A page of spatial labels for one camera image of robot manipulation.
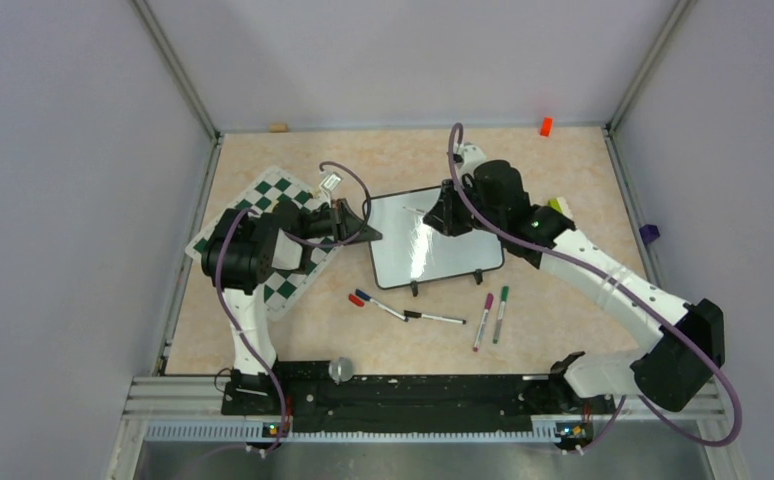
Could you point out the purple block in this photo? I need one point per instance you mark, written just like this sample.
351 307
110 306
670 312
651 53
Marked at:
649 233

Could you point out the black cap whiteboard marker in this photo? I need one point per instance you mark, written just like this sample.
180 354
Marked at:
410 314

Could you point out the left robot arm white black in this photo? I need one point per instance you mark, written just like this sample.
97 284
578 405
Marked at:
252 373

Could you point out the blue cap whiteboard marker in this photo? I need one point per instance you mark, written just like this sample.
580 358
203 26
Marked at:
367 298

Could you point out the grey round knob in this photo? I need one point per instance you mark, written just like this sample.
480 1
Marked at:
341 370

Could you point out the white whiteboard black frame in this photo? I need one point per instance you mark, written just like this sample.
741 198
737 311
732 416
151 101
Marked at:
412 253

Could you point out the green cap whiteboard marker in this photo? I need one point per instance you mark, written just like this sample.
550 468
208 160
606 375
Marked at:
500 314

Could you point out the wooden block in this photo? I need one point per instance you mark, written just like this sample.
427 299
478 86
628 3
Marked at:
278 128

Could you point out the orange block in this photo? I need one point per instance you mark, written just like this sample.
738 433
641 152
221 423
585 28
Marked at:
546 127

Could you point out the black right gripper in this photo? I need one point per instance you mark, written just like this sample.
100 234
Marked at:
443 216

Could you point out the red marker cap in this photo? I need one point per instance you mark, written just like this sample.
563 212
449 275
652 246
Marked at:
356 300

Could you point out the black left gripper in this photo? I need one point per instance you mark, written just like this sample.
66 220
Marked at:
344 222

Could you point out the magenta cap whiteboard marker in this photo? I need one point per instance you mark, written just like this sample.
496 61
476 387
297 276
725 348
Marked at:
483 322

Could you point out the green and white brick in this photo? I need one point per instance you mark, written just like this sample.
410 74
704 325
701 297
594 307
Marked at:
560 205

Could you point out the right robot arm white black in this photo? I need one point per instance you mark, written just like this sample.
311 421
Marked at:
680 345

